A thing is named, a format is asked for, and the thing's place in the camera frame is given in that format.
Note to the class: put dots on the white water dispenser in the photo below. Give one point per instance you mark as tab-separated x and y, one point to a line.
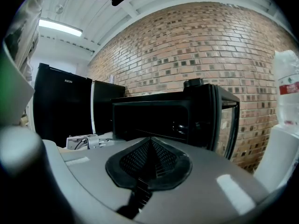
275	157

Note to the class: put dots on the ceiling tube lamp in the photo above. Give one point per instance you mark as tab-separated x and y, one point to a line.
60	27

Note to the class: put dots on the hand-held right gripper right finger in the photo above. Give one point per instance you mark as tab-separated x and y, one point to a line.
210	183

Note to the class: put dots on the blue white paper cup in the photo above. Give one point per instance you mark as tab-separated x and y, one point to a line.
111	79

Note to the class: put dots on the clear water jug red label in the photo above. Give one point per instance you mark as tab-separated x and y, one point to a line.
287	97

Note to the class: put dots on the ceiling smoke detector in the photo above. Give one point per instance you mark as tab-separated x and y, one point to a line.
59	9

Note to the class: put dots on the black mini fridge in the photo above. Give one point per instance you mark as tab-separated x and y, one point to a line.
63	106

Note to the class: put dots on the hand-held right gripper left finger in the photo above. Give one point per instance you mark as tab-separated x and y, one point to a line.
88	171

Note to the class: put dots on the black round knob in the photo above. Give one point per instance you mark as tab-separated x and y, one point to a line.
193	82

